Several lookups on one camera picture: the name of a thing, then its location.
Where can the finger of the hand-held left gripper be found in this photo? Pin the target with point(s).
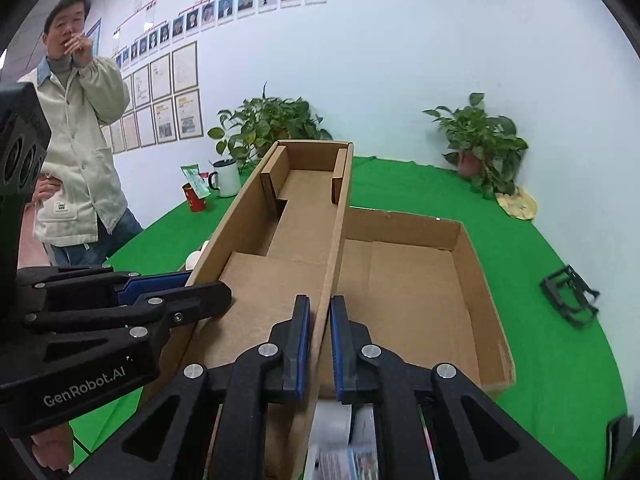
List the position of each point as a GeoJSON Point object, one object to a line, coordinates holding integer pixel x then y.
{"type": "Point", "coordinates": [150, 285]}
{"type": "Point", "coordinates": [190, 305]}

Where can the narrow cardboard box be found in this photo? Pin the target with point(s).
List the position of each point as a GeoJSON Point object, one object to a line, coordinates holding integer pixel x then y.
{"type": "Point", "coordinates": [300, 220]}

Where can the person's left hand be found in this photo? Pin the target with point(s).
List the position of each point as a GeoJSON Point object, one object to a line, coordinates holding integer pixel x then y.
{"type": "Point", "coordinates": [50, 450]}

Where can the bushy green potted plant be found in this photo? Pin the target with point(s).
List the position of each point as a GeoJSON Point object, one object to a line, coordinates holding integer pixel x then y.
{"type": "Point", "coordinates": [270, 120]}

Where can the group of framed certificates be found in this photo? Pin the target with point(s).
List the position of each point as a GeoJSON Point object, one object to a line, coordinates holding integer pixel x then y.
{"type": "Point", "coordinates": [170, 95]}

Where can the red paper cup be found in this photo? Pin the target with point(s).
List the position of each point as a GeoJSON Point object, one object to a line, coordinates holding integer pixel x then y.
{"type": "Point", "coordinates": [195, 202]}

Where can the white round object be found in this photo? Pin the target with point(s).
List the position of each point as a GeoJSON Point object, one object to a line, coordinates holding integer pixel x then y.
{"type": "Point", "coordinates": [194, 260]}

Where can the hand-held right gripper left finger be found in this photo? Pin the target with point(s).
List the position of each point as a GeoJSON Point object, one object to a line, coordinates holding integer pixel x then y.
{"type": "Point", "coordinates": [300, 340]}

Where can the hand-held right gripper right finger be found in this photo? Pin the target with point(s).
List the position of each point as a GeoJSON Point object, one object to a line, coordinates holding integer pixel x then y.
{"type": "Point", "coordinates": [340, 345]}

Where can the black object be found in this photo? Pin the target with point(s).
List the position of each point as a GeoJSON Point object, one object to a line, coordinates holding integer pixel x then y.
{"type": "Point", "coordinates": [620, 445]}

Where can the green snack packet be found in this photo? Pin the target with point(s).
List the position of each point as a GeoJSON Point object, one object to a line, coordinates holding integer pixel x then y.
{"type": "Point", "coordinates": [195, 180]}

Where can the yellow leaf-shaped mat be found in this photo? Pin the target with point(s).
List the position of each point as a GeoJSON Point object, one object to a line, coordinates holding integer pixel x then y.
{"type": "Point", "coordinates": [517, 205]}

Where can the green plant in red pot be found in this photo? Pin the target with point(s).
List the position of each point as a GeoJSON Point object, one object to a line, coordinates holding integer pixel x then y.
{"type": "Point", "coordinates": [480, 135]}

